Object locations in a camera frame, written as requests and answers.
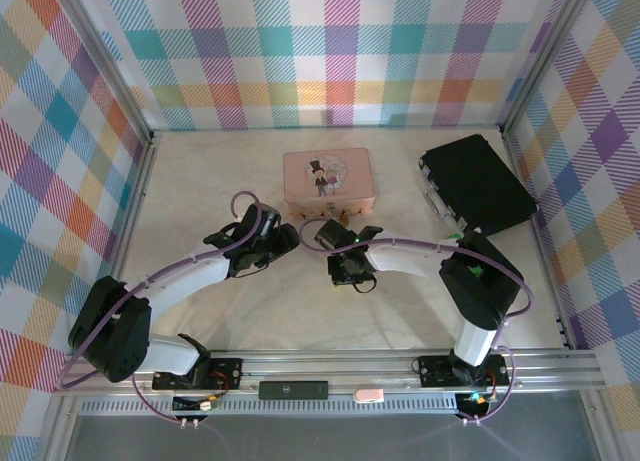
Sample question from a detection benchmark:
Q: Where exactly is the pink tin box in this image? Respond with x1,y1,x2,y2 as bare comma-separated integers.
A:
282,148,375,218

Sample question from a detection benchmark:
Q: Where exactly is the black rectangular device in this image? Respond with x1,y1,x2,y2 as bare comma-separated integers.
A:
258,379,330,401

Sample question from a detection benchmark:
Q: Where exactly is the black carrying case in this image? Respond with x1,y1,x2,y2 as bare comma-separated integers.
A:
417,133,539,238

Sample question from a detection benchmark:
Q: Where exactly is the small connector board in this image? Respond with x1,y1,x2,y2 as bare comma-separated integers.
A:
172,393,221,415
457,390,490,417

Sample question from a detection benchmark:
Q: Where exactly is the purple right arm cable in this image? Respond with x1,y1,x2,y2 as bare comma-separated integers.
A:
299,219,532,425

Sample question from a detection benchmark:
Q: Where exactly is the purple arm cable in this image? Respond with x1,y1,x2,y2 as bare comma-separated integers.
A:
59,190,264,425
299,219,532,425

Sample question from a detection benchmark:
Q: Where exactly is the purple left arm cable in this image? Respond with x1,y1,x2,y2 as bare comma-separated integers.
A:
59,190,264,425

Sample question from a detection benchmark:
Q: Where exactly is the aluminium mounting rail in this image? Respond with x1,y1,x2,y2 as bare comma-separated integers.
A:
52,349,604,397

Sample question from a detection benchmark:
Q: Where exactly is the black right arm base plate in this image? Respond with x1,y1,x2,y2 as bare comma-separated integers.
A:
418,353,511,388

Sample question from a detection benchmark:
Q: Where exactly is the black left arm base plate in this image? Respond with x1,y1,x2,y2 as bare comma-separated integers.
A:
151,356,244,392

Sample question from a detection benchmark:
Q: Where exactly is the aluminium side rail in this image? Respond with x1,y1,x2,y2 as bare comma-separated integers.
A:
499,128,576,352
84,133,160,355

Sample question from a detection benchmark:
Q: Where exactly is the perforated metal cable tray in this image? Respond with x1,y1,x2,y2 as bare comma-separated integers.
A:
79,398,464,416

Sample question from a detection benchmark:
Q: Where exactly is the aluminium frame post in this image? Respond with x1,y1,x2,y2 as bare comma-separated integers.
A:
499,0,601,140
54,0,157,147

